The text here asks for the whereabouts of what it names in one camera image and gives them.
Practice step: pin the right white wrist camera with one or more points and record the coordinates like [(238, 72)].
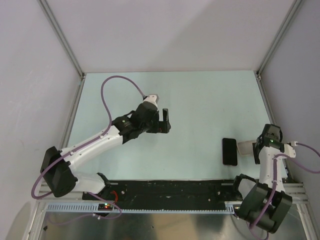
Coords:
[(289, 149)]

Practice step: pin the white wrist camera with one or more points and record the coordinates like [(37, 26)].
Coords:
[(152, 98), (289, 149)]

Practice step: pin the white slotted cable duct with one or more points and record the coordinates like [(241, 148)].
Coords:
[(92, 207)]

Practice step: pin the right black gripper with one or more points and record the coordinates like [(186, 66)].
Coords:
[(257, 159)]

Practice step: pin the aluminium corner post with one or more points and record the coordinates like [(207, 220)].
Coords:
[(49, 14), (280, 34)]

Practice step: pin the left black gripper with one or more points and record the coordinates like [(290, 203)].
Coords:
[(160, 126)]

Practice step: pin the left aluminium corner post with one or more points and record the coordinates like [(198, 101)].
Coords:
[(49, 14)]

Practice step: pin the left aluminium side rail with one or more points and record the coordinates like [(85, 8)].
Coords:
[(72, 114)]

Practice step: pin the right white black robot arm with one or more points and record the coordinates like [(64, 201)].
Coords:
[(264, 201)]

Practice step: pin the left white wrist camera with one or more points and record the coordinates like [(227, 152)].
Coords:
[(152, 98)]

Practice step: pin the black phone pink edge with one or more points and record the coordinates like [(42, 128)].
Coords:
[(229, 152)]

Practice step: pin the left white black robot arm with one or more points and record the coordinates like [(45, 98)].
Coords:
[(60, 167)]

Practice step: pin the right aluminium corner post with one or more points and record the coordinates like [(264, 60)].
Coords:
[(280, 34)]

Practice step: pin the left controller board with LEDs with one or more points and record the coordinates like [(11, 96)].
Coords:
[(106, 206)]

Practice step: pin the beige phone case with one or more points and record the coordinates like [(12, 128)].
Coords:
[(246, 148)]

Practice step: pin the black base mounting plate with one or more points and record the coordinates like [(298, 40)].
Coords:
[(121, 190)]

